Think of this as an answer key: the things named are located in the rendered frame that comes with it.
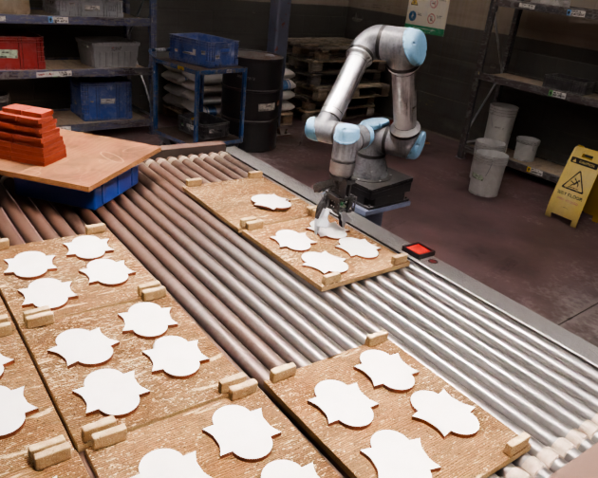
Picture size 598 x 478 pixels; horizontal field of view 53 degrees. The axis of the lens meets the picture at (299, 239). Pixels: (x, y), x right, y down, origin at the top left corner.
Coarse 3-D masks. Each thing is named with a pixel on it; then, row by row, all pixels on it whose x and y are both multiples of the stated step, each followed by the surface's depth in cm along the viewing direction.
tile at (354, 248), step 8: (344, 240) 190; (352, 240) 191; (360, 240) 192; (344, 248) 185; (352, 248) 185; (360, 248) 186; (368, 248) 186; (376, 248) 187; (352, 256) 181; (360, 256) 182; (368, 256) 182; (376, 256) 183
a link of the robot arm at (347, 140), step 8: (336, 128) 181; (344, 128) 179; (352, 128) 179; (336, 136) 181; (344, 136) 179; (352, 136) 179; (360, 136) 184; (336, 144) 181; (344, 144) 180; (352, 144) 180; (360, 144) 184; (336, 152) 182; (344, 152) 181; (352, 152) 182; (336, 160) 183; (344, 160) 182; (352, 160) 183
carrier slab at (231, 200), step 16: (192, 192) 217; (208, 192) 219; (224, 192) 221; (240, 192) 222; (256, 192) 224; (272, 192) 226; (288, 192) 227; (208, 208) 207; (224, 208) 207; (240, 208) 208; (256, 208) 210; (304, 208) 214
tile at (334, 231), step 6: (312, 222) 201; (312, 228) 197; (324, 228) 198; (330, 228) 198; (336, 228) 199; (342, 228) 199; (318, 234) 193; (324, 234) 193; (330, 234) 193; (336, 234) 194; (342, 234) 194
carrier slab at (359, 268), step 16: (272, 224) 198; (288, 224) 200; (304, 224) 201; (256, 240) 186; (320, 240) 191; (336, 240) 192; (368, 240) 194; (272, 256) 180; (288, 256) 178; (336, 256) 181; (384, 256) 185; (304, 272) 170; (352, 272) 173; (368, 272) 174; (384, 272) 178; (320, 288) 164
